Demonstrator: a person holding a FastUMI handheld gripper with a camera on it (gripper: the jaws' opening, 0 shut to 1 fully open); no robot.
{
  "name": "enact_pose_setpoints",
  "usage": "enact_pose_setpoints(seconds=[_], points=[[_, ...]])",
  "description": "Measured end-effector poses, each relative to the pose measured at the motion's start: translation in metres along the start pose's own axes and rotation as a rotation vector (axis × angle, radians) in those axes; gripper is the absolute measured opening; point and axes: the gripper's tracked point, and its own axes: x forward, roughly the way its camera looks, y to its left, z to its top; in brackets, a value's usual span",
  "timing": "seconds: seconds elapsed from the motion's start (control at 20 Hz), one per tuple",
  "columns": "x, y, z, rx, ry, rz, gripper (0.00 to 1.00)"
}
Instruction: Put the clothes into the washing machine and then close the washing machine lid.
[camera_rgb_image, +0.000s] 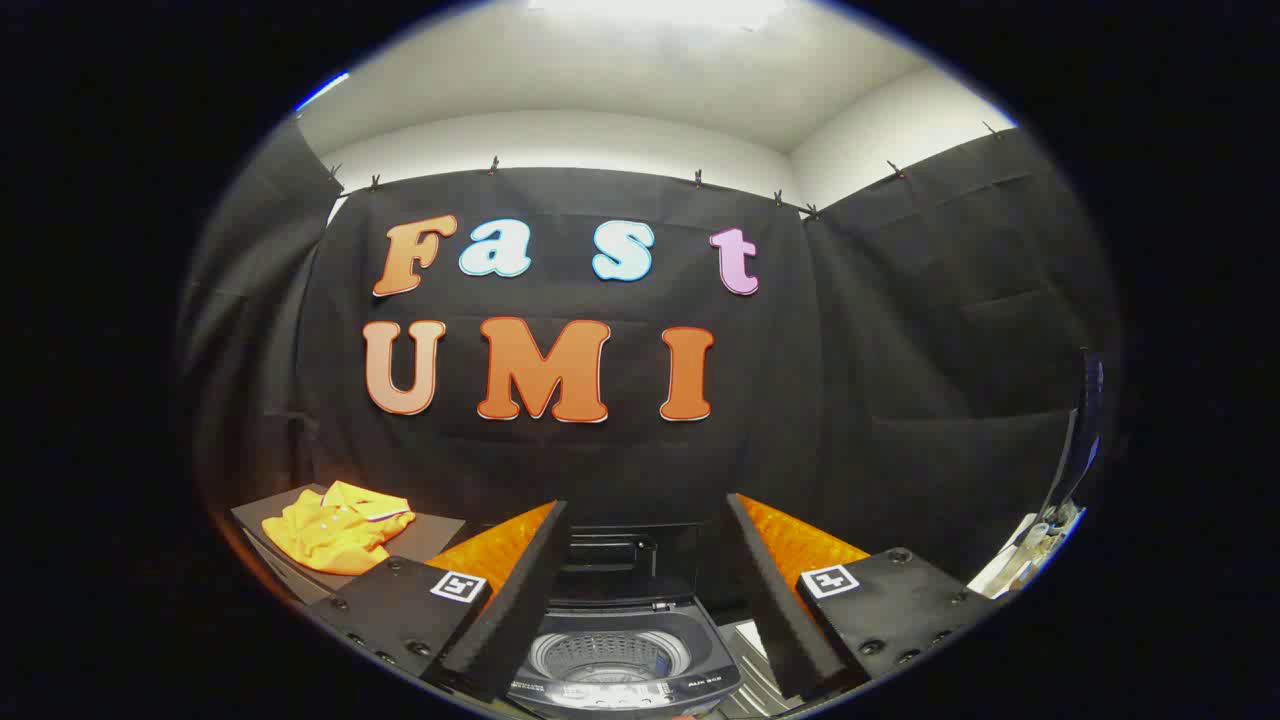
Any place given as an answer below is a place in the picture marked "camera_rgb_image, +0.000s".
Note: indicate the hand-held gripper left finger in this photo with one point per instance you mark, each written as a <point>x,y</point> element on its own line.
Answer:
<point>520,590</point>

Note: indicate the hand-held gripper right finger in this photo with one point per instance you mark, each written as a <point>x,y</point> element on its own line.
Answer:
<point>775,590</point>

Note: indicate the dark glass washing machine lid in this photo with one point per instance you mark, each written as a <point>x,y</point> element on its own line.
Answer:
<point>610,560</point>

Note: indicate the dark grey washing machine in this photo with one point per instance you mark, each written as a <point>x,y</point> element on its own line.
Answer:
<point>640,692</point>

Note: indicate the orange yellow polo shirt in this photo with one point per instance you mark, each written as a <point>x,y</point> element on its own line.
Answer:
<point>330,535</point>

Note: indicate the grey cabinet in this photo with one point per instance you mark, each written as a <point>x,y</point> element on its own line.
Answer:
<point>432,535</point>

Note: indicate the black backdrop cloth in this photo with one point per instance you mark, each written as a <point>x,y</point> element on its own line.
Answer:
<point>620,470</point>

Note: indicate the white side desk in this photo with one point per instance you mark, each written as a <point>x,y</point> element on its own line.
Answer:
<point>1000,575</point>

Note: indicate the black computer monitor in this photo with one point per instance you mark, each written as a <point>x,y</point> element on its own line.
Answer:
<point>1085,430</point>

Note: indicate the row of black cloth clips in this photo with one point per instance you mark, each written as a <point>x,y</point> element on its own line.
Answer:
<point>493,164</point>

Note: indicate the small ceiling light panel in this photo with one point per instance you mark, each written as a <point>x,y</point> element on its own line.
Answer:
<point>322,90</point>

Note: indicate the large ceiling light panel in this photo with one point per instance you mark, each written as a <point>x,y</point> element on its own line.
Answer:
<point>660,8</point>

